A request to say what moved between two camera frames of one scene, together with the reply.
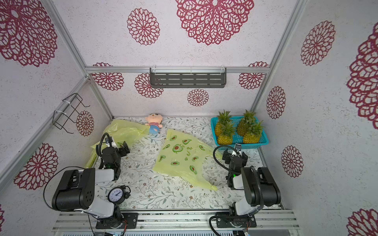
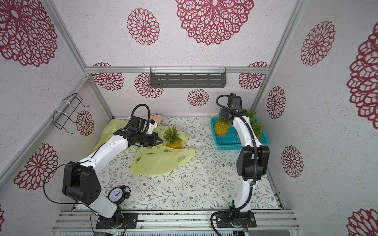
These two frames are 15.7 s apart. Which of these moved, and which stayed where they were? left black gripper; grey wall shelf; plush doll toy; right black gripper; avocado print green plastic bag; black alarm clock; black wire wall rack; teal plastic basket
Moved: left black gripper; right black gripper; avocado print green plastic bag
Stayed: black alarm clock; black wire wall rack; plush doll toy; teal plastic basket; grey wall shelf
